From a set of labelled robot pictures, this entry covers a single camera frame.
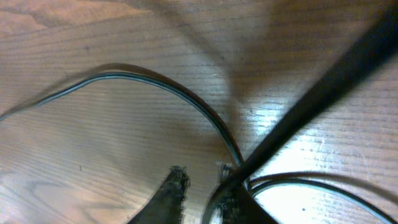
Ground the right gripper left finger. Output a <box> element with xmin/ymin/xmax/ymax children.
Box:
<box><xmin>127</xmin><ymin>165</ymin><xmax>190</xmax><ymax>224</ymax></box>

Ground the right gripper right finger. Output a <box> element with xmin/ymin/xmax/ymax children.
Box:
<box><xmin>217</xmin><ymin>163</ymin><xmax>279</xmax><ymax>224</ymax></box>

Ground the black usb cable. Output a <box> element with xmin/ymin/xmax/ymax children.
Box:
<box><xmin>0</xmin><ymin>71</ymin><xmax>398</xmax><ymax>224</ymax></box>

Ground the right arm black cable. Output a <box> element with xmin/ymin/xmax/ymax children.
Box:
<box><xmin>201</xmin><ymin>2</ymin><xmax>398</xmax><ymax>224</ymax></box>

